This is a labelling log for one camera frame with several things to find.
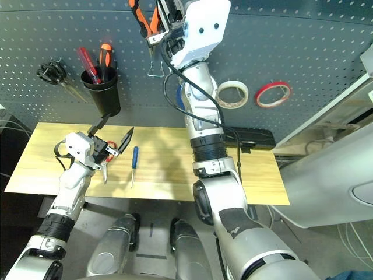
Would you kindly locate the silver right robot leg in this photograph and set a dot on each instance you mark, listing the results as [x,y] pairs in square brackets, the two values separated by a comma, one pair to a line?
[189,251]

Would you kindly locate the long black floor tape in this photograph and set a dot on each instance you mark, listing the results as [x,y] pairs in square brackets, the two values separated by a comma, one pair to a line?
[151,256]

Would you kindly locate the orange black pliers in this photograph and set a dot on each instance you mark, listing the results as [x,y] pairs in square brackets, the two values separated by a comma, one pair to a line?
[140,17]

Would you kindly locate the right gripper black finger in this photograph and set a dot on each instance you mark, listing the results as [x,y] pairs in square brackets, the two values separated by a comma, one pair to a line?
[177,10]
[163,17]

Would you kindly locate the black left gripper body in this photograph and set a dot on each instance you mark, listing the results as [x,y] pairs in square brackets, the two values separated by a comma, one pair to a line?
[99,150]

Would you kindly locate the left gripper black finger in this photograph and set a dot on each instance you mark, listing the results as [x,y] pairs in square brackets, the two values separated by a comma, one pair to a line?
[99,125]
[126,141]

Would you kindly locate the grey robot torso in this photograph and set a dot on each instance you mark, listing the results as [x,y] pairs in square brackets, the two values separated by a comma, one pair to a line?
[122,277]

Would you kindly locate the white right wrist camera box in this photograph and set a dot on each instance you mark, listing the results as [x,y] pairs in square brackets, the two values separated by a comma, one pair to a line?
[204,32]

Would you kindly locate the red tape roll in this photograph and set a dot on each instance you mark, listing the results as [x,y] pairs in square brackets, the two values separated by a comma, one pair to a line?
[274,84]

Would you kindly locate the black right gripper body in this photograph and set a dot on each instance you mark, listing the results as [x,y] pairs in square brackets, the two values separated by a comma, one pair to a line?
[176,38]

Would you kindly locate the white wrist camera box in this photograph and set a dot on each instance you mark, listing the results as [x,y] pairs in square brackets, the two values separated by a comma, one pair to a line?
[77,146]
[204,32]

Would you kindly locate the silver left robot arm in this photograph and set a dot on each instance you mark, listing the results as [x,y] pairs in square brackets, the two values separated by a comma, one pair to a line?
[70,181]

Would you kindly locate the silver left robot leg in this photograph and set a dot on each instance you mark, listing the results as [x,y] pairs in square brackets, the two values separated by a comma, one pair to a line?
[113,245]

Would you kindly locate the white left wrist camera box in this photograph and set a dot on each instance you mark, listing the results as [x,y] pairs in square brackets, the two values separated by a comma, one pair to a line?
[77,146]

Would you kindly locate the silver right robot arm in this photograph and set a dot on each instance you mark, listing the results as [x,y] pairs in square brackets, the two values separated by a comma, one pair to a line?
[204,131]

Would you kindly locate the silver robot leg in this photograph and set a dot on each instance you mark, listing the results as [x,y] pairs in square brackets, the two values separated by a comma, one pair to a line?
[189,251]
[113,245]

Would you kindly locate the orange black screwdriver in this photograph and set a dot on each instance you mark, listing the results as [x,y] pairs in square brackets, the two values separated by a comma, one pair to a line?
[104,55]

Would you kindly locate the blue tape roll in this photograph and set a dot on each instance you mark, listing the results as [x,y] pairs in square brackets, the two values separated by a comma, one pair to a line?
[179,97]

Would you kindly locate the short black floor tape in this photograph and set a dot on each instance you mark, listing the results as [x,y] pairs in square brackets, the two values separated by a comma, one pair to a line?
[151,230]

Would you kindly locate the black tool case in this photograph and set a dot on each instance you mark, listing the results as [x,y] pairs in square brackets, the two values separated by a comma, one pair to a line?
[259,138]

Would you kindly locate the white machine housing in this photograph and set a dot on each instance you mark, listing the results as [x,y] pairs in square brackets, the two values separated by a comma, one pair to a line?
[320,175]

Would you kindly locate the white tape roll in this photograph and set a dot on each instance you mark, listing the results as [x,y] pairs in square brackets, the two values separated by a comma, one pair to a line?
[233,83]

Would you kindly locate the black plastic cup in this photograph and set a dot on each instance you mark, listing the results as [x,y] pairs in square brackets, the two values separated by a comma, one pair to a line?
[106,99]

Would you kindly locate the grey pegboard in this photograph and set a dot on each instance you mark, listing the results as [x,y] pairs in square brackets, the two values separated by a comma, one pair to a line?
[291,43]

